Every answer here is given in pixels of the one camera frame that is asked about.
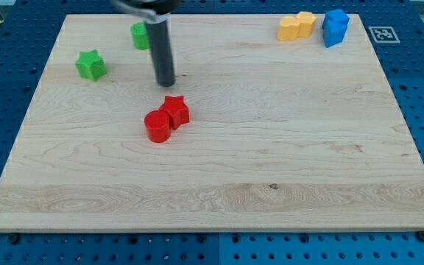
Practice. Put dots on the black board stop bolt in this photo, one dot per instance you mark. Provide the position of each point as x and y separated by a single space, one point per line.
420 235
13 238

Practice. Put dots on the yellow heart block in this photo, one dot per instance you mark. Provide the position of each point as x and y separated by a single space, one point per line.
289 27

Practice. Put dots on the blue cube block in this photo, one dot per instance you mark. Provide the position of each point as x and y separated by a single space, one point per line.
337 15

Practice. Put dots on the blue pentagon block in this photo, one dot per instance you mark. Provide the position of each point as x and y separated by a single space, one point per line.
333 33

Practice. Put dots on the black board stop bolt right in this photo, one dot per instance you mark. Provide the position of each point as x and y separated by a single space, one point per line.
420 235

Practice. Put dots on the red circle block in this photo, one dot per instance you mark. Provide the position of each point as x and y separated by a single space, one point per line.
157 126

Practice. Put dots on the black board stop bolt left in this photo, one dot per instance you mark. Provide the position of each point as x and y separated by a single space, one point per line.
13 238

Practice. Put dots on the red star block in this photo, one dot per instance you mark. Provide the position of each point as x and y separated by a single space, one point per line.
177 110

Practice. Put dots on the green star block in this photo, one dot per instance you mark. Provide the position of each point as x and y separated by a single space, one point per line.
90 65

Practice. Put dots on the white fiducial marker tag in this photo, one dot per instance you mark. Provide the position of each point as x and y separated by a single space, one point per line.
384 34

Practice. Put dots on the metal clamp robot arm end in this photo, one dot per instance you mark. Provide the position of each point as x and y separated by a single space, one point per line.
152 11

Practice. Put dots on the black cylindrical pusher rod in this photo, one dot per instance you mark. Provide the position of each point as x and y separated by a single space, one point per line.
160 49

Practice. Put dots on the green circle block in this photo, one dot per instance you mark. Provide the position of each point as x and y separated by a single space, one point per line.
139 36

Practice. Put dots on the wooden board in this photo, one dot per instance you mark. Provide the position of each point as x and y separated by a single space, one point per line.
284 136

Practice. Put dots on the yellow hexagon block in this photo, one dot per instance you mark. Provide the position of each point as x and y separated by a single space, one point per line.
307 22

